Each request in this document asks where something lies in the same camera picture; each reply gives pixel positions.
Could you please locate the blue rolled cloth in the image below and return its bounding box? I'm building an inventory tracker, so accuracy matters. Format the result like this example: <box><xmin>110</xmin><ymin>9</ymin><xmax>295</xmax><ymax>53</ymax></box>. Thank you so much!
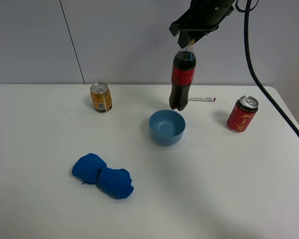
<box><xmin>72</xmin><ymin>153</ymin><xmax>134</xmax><ymax>199</ymax></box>

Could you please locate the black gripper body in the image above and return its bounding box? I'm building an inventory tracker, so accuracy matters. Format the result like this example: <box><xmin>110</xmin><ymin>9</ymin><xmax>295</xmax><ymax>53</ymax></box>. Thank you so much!
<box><xmin>180</xmin><ymin>0</ymin><xmax>234</xmax><ymax>32</ymax></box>

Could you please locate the blue bowl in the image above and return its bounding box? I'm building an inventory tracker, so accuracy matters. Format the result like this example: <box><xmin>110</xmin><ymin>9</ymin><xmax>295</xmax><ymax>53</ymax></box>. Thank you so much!
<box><xmin>149</xmin><ymin>110</ymin><xmax>186</xmax><ymax>146</ymax></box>

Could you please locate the red drink can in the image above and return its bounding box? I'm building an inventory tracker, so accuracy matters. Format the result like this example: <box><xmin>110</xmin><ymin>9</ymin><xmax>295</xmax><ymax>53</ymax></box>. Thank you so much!
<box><xmin>227</xmin><ymin>96</ymin><xmax>259</xmax><ymax>132</ymax></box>

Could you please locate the black cable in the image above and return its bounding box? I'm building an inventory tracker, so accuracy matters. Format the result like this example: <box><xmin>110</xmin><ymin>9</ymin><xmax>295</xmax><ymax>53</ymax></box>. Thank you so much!
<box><xmin>235</xmin><ymin>0</ymin><xmax>299</xmax><ymax>162</ymax></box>

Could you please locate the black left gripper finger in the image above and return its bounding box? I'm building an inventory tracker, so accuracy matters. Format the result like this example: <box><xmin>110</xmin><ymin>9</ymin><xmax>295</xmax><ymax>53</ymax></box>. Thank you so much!
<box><xmin>178</xmin><ymin>31</ymin><xmax>202</xmax><ymax>48</ymax></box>

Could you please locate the gold drink can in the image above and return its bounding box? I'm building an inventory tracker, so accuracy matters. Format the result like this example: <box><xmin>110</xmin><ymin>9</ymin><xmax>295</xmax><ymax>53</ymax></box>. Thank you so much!
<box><xmin>90</xmin><ymin>82</ymin><xmax>113</xmax><ymax>113</ymax></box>

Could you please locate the cola bottle red label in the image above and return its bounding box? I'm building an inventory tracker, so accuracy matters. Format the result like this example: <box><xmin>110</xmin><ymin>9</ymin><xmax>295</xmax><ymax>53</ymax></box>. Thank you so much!
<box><xmin>168</xmin><ymin>42</ymin><xmax>197</xmax><ymax>111</ymax></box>

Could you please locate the red capped white marker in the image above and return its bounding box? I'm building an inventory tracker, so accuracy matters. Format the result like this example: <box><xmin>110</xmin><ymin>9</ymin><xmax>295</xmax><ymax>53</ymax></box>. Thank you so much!
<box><xmin>188</xmin><ymin>97</ymin><xmax>216</xmax><ymax>102</ymax></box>

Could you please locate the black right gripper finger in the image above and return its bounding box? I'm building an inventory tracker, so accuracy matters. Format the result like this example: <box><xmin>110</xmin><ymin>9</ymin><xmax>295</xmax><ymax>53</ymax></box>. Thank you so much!
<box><xmin>169</xmin><ymin>21</ymin><xmax>188</xmax><ymax>36</ymax></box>

